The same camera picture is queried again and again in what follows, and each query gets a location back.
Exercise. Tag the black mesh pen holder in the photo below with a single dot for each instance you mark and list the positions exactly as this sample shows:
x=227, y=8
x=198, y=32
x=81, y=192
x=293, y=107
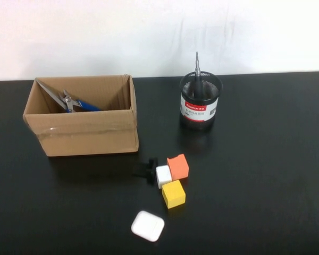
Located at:
x=199, y=114

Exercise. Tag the orange cube block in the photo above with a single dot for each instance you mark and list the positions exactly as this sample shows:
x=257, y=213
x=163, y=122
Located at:
x=178, y=167

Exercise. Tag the black plastic clip part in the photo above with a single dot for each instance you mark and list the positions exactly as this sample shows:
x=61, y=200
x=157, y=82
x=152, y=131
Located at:
x=150, y=172

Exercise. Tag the white cube block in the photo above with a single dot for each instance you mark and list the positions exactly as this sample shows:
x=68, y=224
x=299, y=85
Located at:
x=163, y=176

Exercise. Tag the yellow cube block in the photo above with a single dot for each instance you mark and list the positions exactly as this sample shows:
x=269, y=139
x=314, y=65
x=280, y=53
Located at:
x=173, y=195

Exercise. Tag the brown cardboard box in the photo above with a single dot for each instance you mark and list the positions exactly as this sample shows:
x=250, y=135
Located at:
x=90, y=132

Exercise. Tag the white earbuds case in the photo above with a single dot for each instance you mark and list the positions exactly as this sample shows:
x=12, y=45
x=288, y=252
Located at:
x=147, y=225

